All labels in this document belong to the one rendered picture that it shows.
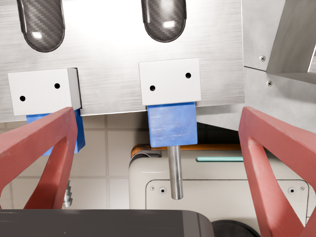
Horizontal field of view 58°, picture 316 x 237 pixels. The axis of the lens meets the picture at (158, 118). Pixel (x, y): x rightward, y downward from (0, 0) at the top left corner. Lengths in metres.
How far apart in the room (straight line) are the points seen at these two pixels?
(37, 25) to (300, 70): 0.23
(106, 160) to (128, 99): 0.93
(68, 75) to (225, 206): 0.78
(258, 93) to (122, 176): 0.93
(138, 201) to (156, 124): 0.69
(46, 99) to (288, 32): 0.23
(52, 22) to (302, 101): 0.27
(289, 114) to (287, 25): 0.10
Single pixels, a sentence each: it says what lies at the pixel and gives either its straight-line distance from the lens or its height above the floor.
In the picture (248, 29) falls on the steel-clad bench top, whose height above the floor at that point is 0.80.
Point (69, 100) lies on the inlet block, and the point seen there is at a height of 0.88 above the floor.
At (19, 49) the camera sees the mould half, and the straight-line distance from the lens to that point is 0.29.
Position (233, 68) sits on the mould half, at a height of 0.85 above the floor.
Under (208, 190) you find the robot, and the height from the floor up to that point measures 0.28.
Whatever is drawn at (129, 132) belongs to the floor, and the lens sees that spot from 1.15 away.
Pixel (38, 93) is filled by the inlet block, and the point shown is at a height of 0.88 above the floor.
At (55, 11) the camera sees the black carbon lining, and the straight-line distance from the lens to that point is 0.29.
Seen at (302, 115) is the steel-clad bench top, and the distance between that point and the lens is 0.36.
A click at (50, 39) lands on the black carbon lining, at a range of 0.29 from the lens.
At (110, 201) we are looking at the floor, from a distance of 1.25.
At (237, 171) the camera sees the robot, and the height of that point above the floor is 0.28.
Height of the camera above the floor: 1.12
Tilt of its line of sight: 81 degrees down
